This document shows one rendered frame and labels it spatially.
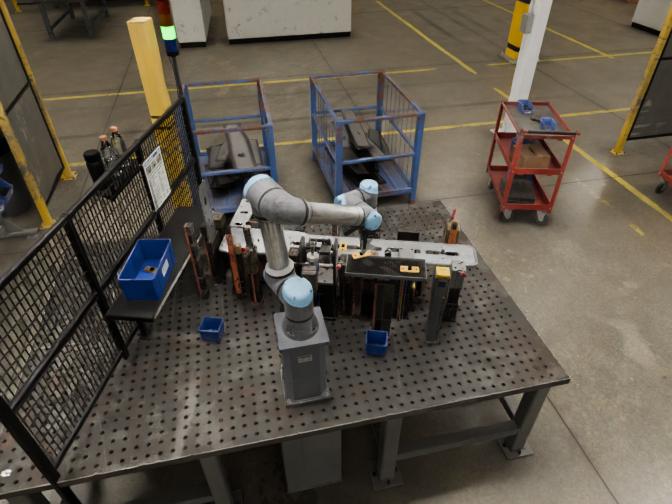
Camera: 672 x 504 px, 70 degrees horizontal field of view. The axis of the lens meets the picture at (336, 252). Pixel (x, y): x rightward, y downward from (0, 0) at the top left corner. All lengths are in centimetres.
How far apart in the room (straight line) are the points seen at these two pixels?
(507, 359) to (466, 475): 75
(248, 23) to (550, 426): 860
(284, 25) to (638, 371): 839
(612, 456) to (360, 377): 160
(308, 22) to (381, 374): 853
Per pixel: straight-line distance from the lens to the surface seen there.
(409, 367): 241
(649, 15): 1237
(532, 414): 282
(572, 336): 382
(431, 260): 253
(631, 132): 654
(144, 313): 233
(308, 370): 209
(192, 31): 1003
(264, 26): 1007
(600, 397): 354
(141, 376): 253
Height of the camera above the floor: 258
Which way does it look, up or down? 39 degrees down
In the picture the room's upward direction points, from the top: straight up
